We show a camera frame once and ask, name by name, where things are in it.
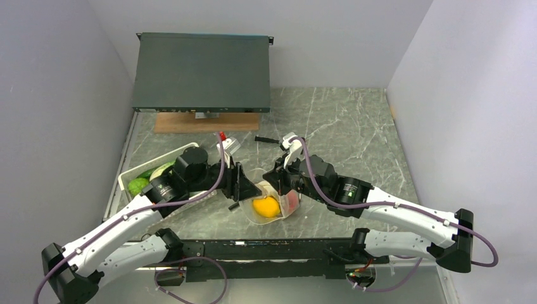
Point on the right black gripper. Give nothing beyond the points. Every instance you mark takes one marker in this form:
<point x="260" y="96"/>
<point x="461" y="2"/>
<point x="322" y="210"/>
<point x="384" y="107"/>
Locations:
<point x="278" y="175"/>

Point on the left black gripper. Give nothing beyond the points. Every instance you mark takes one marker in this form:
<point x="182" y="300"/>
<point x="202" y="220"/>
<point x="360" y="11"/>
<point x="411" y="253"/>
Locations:
<point x="238" y="187"/>

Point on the red peach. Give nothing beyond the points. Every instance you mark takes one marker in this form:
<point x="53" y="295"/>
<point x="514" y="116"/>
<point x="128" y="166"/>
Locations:
<point x="293" y="201"/>

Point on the yellow lemon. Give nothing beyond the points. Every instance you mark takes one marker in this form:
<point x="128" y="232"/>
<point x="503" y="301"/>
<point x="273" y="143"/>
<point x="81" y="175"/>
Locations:
<point x="267" y="207"/>

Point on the clear dotted zip bag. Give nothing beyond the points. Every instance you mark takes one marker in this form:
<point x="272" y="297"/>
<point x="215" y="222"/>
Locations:
<point x="255" y="176"/>

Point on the white perforated plastic basket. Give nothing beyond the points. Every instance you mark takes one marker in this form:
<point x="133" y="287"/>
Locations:
<point x="124" y="178"/>

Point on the green lettuce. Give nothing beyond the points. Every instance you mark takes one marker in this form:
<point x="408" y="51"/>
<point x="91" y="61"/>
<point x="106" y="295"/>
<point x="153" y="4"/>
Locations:
<point x="160" y="170"/>

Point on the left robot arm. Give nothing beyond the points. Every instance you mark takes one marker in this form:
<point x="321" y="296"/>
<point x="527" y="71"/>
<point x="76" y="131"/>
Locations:
<point x="76" y="271"/>

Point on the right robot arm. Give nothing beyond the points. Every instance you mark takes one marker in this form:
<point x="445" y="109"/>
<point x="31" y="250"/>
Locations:
<point x="431" y="234"/>

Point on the green cucumber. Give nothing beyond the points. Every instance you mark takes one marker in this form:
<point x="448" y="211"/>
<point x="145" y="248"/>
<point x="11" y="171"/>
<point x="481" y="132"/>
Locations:
<point x="146" y="174"/>

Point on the wooden board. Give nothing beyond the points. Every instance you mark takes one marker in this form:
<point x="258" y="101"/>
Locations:
<point x="187" y="123"/>

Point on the dark green rack server box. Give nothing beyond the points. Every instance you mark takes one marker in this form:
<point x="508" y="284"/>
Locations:
<point x="202" y="73"/>

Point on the orange handled pliers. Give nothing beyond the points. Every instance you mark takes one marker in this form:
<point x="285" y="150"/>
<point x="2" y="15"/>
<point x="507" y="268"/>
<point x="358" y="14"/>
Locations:
<point x="233" y="206"/>

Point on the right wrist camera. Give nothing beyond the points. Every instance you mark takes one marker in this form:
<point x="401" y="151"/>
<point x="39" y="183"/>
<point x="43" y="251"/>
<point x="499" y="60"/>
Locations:
<point x="293" y="148"/>

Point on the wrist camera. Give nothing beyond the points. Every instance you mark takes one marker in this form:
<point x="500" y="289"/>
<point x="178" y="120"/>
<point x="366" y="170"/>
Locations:
<point x="293" y="148"/>
<point x="230" y="145"/>

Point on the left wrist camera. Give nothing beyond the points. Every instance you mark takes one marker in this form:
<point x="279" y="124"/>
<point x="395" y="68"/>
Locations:
<point x="230" y="145"/>

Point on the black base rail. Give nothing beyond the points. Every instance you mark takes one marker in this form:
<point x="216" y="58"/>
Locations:
<point x="203" y="260"/>

